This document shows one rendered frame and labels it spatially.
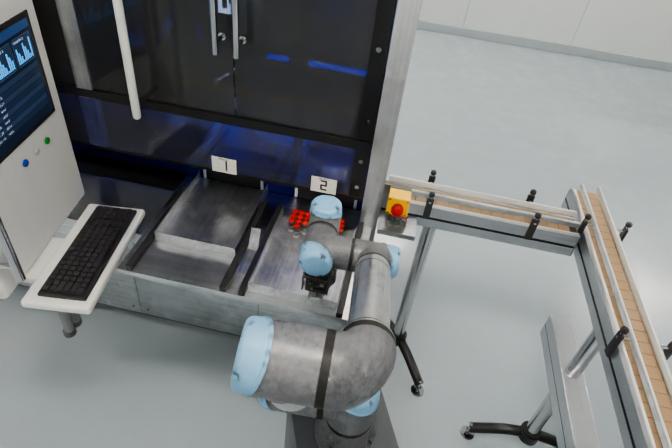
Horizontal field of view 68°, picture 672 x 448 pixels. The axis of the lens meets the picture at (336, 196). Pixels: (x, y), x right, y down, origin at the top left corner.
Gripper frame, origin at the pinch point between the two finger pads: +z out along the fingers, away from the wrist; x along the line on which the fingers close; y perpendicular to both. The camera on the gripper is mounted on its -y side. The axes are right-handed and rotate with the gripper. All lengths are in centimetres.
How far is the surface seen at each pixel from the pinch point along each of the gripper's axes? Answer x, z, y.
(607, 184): 172, 92, -236
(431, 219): 31, 3, -47
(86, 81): -85, -32, -36
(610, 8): 211, 37, -496
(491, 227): 52, 2, -47
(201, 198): -49, 3, -33
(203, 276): -34.1, 3.6, -0.1
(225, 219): -36.9, 3.4, -25.3
